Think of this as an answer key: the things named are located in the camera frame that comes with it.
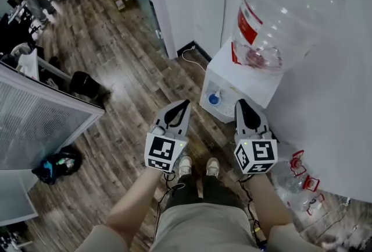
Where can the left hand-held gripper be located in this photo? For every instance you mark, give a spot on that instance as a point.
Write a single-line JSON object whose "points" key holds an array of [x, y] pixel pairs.
{"points": [[162, 150]]}

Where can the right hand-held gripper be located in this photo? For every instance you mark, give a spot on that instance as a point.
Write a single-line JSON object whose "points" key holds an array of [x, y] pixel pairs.
{"points": [[255, 154]]}

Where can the white water dispenser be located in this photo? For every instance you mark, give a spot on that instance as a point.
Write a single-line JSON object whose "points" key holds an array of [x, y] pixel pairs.
{"points": [[250, 82]]}

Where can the blue water dispenser tap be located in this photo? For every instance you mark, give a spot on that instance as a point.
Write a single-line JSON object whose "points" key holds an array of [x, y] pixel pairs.
{"points": [[214, 98]]}

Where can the person's left forearm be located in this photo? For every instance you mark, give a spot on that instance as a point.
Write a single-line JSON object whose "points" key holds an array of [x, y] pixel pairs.
{"points": [[136, 201]]}

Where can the person's right forearm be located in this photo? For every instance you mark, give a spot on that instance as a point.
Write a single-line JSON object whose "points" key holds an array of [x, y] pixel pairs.
{"points": [[267, 201]]}

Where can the large clear water bottle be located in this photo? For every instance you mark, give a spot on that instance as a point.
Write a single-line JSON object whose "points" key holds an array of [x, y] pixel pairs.
{"points": [[284, 9]]}

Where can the person's left white shoe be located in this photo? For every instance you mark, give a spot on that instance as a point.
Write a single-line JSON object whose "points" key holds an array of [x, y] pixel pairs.
{"points": [[185, 166]]}

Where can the person's white shoe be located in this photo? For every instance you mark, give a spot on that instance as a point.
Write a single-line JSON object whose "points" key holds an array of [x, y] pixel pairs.
{"points": [[185, 166], [212, 166]]}

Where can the person's right white shoe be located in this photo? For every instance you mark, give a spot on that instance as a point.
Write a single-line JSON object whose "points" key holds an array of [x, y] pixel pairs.
{"points": [[212, 166]]}

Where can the person's black trousers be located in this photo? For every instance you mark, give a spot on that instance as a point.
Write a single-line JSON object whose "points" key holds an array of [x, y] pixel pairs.
{"points": [[209, 191]]}

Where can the black waste bin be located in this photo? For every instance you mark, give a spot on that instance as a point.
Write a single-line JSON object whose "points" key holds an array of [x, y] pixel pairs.
{"points": [[84, 83]]}

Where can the person's beige shirt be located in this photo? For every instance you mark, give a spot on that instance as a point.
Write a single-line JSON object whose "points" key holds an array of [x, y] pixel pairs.
{"points": [[200, 230]]}

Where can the glass door panel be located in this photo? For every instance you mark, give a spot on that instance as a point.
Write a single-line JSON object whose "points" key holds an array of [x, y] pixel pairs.
{"points": [[145, 3]]}

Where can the black rubbish bag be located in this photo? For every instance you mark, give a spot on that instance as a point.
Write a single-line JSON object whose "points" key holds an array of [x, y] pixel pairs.
{"points": [[58, 163]]}

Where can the frosted glass desk partition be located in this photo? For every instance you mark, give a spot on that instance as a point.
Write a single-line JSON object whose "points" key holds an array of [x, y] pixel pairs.
{"points": [[37, 120]]}

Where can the white paper sheet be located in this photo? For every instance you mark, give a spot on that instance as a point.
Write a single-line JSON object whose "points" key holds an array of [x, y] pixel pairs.
{"points": [[29, 63]]}

